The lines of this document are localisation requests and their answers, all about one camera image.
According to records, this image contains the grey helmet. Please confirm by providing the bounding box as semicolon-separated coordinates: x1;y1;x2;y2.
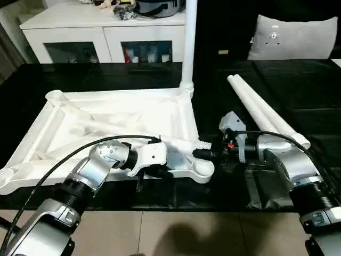
134;0;185;19

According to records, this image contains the beige plush toy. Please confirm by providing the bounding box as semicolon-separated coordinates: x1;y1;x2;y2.
79;0;119;9

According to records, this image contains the black work mat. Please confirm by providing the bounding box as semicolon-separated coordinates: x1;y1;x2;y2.
0;58;341;213

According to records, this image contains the grey cushion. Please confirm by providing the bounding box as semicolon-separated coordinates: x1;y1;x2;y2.
247;14;338;61

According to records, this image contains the black clutter pile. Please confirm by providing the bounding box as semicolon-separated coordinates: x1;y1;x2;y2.
113;6;137;21

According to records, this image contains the black stand base bar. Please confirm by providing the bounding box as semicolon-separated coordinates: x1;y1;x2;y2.
0;216;17;230

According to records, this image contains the white plastic table leg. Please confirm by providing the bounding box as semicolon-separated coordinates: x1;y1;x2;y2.
76;118;213;151
232;74;311;150
227;75;287;134
179;0;199;94

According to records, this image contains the white plastic table top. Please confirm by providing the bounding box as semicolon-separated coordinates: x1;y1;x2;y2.
0;89;215;197

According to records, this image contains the white glass-door cabinet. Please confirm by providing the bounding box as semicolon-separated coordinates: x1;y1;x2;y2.
20;4;187;64

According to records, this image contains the black left wrist camera cable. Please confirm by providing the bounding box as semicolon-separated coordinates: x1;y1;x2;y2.
0;134;161;256

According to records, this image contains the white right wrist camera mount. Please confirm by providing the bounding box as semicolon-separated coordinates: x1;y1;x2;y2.
218;110;247;164

